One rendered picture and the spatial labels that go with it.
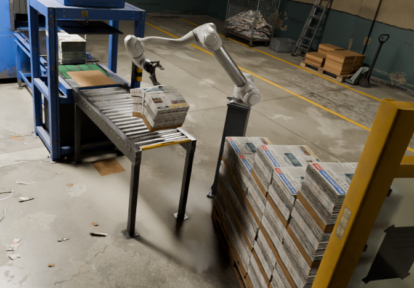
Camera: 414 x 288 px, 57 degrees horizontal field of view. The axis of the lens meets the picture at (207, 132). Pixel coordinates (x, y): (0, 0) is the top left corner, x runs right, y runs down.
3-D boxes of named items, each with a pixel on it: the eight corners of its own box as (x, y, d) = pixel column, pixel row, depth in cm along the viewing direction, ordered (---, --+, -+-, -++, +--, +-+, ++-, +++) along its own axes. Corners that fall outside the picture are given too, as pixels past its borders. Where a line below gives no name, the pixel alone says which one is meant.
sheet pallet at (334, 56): (361, 80, 884) (369, 56, 859) (340, 82, 835) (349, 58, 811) (320, 64, 966) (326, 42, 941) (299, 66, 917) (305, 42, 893)
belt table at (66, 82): (127, 92, 406) (128, 83, 402) (66, 98, 368) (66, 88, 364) (101, 71, 454) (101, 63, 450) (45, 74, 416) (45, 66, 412)
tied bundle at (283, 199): (317, 197, 251) (327, 167, 242) (342, 226, 226) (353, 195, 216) (265, 199, 240) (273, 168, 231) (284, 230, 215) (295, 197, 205)
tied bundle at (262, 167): (298, 173, 276) (306, 145, 266) (317, 197, 251) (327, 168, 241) (249, 173, 266) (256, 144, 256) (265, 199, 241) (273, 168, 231)
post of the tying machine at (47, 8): (61, 160, 395) (57, 7, 328) (52, 162, 390) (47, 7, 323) (58, 156, 401) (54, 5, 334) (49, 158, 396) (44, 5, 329)
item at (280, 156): (306, 146, 266) (307, 144, 265) (327, 168, 241) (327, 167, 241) (258, 145, 256) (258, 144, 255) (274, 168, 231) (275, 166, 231)
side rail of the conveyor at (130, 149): (140, 164, 283) (142, 150, 278) (133, 165, 280) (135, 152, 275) (77, 98, 375) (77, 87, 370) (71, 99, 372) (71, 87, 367)
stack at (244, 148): (248, 213, 361) (267, 136, 326) (306, 320, 262) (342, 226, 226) (210, 215, 350) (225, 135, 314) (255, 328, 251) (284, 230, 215)
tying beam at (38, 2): (145, 21, 383) (145, 10, 379) (48, 18, 328) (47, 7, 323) (116, 7, 430) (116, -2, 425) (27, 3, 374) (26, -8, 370)
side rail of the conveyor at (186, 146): (195, 152, 313) (197, 139, 308) (190, 153, 310) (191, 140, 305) (124, 93, 405) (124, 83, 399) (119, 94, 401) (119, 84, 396)
